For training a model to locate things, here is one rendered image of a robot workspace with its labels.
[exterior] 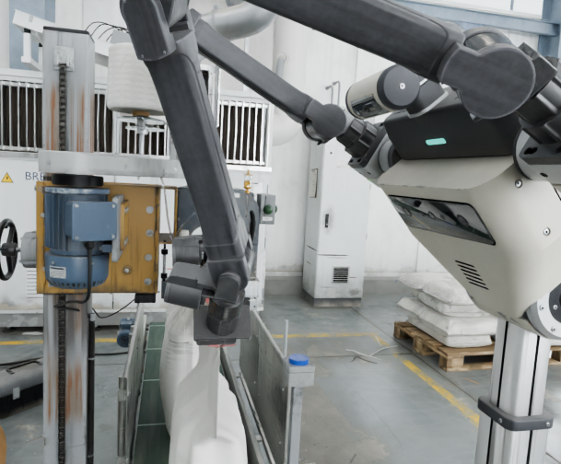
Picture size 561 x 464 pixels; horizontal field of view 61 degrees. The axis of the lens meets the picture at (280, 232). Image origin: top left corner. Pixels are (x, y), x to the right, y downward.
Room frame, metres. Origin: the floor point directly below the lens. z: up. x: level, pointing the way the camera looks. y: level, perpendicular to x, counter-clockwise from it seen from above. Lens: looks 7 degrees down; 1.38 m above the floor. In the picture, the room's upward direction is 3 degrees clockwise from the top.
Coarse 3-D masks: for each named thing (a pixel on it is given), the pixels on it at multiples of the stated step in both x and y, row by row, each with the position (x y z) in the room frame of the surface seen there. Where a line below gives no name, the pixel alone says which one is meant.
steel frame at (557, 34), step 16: (16, 0) 4.53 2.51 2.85; (32, 0) 4.56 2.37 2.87; (48, 0) 4.96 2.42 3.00; (400, 0) 5.67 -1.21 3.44; (544, 0) 6.32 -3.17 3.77; (560, 0) 6.18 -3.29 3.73; (48, 16) 4.96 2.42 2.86; (432, 16) 5.74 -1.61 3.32; (448, 16) 5.83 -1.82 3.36; (464, 16) 5.88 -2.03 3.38; (480, 16) 5.92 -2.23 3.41; (496, 16) 5.97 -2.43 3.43; (512, 16) 5.99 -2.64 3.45; (544, 16) 6.32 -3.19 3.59; (560, 16) 6.15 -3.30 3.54; (16, 32) 4.53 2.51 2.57; (528, 32) 6.11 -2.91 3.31; (544, 32) 6.10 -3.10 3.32; (560, 32) 5.99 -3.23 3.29; (16, 48) 4.53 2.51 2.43; (32, 48) 4.56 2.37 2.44; (544, 48) 6.33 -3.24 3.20; (560, 48) 5.99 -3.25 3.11; (16, 64) 4.53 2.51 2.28
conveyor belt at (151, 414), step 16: (160, 336) 2.82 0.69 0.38; (160, 352) 2.57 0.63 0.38; (144, 384) 2.15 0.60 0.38; (144, 400) 1.99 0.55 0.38; (160, 400) 2.00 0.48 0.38; (144, 416) 1.86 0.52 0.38; (160, 416) 1.86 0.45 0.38; (144, 432) 1.74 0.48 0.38; (160, 432) 1.75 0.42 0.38; (144, 448) 1.63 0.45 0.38; (160, 448) 1.64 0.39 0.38
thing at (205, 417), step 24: (216, 360) 0.90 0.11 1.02; (192, 384) 1.18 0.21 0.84; (216, 384) 0.88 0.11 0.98; (192, 408) 1.07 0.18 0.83; (216, 408) 0.87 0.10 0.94; (192, 432) 0.99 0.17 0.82; (216, 432) 0.90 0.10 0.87; (240, 432) 1.01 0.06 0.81; (192, 456) 0.94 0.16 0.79; (216, 456) 0.96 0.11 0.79; (240, 456) 0.96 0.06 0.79
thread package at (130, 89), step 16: (112, 48) 1.19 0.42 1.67; (128, 48) 1.17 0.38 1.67; (112, 64) 1.18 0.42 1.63; (128, 64) 1.17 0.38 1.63; (144, 64) 1.17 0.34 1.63; (112, 80) 1.18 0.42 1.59; (128, 80) 1.16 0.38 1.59; (144, 80) 1.17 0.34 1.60; (112, 96) 1.18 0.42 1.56; (128, 96) 1.16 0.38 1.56; (144, 96) 1.17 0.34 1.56; (128, 112) 1.28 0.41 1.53; (144, 112) 1.23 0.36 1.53; (160, 112) 1.24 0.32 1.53
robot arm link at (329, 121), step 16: (192, 16) 1.03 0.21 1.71; (208, 32) 1.05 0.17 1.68; (208, 48) 1.05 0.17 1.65; (224, 48) 1.06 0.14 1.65; (224, 64) 1.07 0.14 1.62; (240, 64) 1.07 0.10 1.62; (256, 64) 1.08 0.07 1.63; (240, 80) 1.09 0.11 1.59; (256, 80) 1.08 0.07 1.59; (272, 80) 1.09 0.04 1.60; (272, 96) 1.09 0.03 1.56; (288, 96) 1.10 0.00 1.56; (304, 96) 1.10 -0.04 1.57; (288, 112) 1.11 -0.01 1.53; (304, 112) 1.09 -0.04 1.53; (320, 112) 1.08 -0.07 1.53; (336, 112) 1.09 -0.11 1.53; (304, 128) 1.15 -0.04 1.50; (320, 128) 1.08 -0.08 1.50; (336, 128) 1.09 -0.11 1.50
